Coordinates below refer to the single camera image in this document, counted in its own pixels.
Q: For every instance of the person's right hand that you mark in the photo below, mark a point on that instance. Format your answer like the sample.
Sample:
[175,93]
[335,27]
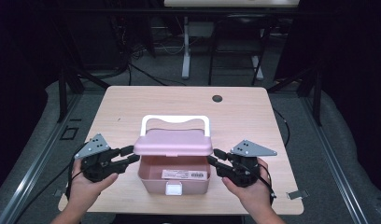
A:
[254,196]

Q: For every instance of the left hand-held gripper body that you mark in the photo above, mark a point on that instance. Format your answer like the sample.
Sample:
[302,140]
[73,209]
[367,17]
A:
[98,161]

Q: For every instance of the small metal table clip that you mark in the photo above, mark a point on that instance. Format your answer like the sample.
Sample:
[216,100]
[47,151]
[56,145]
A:
[297,194]
[58,193]

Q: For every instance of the black round table grommet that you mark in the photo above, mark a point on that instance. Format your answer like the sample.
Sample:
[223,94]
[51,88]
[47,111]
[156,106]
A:
[217,98]

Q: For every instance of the person's left hand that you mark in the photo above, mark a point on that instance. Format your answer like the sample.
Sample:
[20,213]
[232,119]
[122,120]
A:
[82,189]

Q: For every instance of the black metal stand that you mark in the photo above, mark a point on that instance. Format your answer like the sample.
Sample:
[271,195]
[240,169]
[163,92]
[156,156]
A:
[70,87]
[307,90]

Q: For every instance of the pink plastic storage box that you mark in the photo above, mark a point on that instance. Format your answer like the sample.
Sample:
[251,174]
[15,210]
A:
[174,155]

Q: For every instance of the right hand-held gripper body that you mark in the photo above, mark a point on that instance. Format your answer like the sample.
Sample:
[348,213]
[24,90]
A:
[244,168]

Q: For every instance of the black chair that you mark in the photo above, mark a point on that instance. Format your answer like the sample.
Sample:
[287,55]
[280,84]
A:
[238,37]

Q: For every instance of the white desk leg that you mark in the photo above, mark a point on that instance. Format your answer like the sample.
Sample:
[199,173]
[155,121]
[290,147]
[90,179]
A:
[186,49]
[257,68]

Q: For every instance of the grey metal floor rail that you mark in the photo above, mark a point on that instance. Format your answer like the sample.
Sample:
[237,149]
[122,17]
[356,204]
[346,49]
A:
[335,168]
[33,168]

